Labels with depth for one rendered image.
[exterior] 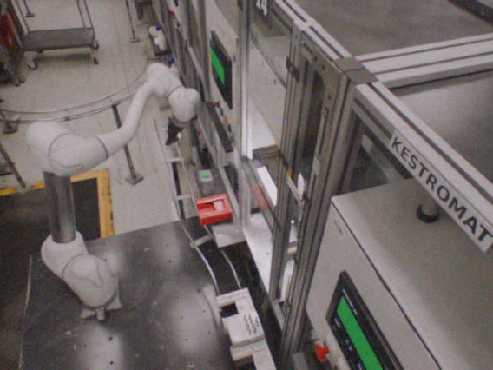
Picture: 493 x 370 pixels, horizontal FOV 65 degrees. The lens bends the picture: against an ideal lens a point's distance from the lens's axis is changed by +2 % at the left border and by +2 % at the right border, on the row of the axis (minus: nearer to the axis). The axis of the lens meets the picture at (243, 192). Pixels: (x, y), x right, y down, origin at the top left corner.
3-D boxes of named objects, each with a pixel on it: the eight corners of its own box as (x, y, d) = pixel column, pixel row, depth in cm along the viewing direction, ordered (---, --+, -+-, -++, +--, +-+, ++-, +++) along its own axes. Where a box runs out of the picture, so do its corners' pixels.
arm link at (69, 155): (104, 140, 139) (82, 126, 145) (58, 161, 128) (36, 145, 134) (110, 168, 148) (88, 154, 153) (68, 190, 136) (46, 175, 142)
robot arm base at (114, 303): (81, 328, 173) (77, 322, 169) (81, 286, 188) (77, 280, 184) (122, 316, 177) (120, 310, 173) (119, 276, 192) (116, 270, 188)
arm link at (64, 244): (63, 290, 176) (36, 265, 185) (95, 272, 187) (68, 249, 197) (44, 139, 134) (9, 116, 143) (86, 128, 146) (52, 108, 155)
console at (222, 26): (207, 98, 180) (198, -8, 147) (263, 89, 186) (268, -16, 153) (231, 153, 152) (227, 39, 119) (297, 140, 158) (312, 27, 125)
